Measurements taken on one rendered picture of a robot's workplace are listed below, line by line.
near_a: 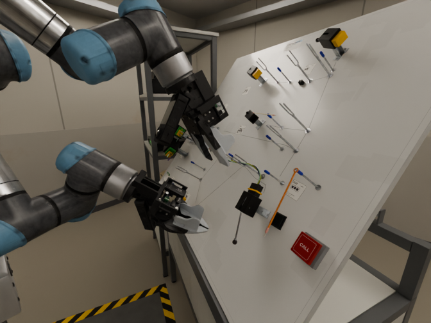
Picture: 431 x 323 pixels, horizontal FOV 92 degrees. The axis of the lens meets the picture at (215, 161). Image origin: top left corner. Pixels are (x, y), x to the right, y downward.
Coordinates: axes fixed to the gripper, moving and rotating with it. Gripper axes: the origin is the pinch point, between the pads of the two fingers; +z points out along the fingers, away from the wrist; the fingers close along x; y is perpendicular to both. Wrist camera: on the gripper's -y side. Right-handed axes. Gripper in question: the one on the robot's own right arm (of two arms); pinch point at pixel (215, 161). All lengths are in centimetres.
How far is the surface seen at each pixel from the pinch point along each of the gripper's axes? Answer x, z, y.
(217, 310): -1.9, 35.4, -22.1
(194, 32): 90, -39, 62
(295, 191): -6.6, 19.1, 13.4
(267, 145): 12.9, 13.7, 24.9
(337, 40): -2, -8, 52
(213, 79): 92, -8, 61
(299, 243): -16.5, 20.8, 1.7
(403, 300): -22, 70, 24
